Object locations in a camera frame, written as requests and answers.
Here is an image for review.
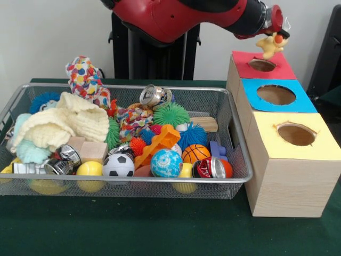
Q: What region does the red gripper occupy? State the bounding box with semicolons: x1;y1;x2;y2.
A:
234;4;290;40

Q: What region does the yellow duck plush toy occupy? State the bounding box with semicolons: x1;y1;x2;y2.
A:
255;31;289;59

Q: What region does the polka dot cloth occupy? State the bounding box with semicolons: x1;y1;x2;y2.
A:
66;55;112;109

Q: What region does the cream knitted cloth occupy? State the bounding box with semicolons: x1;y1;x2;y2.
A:
12;92;110;153

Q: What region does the mint green cloth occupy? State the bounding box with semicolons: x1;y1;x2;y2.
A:
12;113;53;165

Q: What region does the wooden box with three holes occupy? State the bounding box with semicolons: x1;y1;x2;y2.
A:
225;50;341;218

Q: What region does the black panel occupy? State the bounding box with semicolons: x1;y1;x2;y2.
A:
306;4;341;93

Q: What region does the dark green table cloth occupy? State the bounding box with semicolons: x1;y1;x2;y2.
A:
0;77;341;256
318;85;341;126

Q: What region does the ridged wooden block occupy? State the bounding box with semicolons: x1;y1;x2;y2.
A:
189;116;218;133

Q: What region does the crushed silver can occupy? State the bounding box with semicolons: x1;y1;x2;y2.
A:
140;84;173;105

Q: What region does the small basketball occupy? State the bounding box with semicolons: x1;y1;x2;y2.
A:
182;144;211;164

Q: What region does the crushed red can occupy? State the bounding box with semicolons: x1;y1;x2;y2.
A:
191;156;226;179

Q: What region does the orange toy brick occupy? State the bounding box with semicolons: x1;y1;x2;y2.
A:
134;124;182;169

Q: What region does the colourful patterned cloth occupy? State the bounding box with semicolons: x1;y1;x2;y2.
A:
117;106;155;142

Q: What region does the globe print ball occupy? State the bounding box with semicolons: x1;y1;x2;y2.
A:
150;149;183;178

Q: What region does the large green spiky ball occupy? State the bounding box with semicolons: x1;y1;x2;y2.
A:
105;117;121;150

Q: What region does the soccer ball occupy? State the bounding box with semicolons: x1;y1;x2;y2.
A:
102;153;135;177

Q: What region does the yellow ball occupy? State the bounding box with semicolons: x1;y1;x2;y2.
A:
76;161;104;193

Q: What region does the wire mesh bin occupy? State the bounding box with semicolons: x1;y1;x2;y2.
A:
0;82;253;200

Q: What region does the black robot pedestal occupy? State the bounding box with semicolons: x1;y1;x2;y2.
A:
108;12;202;81

